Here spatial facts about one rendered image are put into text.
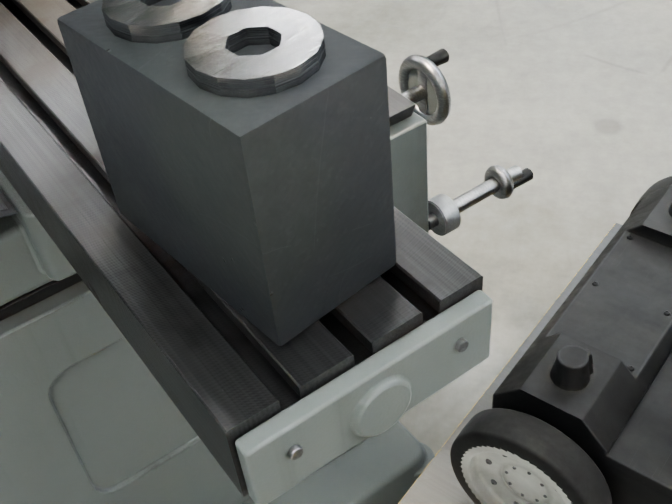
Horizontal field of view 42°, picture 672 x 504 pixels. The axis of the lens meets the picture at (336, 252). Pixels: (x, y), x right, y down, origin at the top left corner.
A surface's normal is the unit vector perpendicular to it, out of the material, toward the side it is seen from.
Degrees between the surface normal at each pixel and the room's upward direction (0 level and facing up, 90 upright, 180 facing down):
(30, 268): 90
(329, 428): 90
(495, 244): 0
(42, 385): 90
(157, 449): 90
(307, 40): 0
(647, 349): 0
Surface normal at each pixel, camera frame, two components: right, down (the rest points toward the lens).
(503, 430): -0.35, -0.79
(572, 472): 0.38, -0.35
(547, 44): -0.08, -0.73
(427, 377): 0.58, 0.52
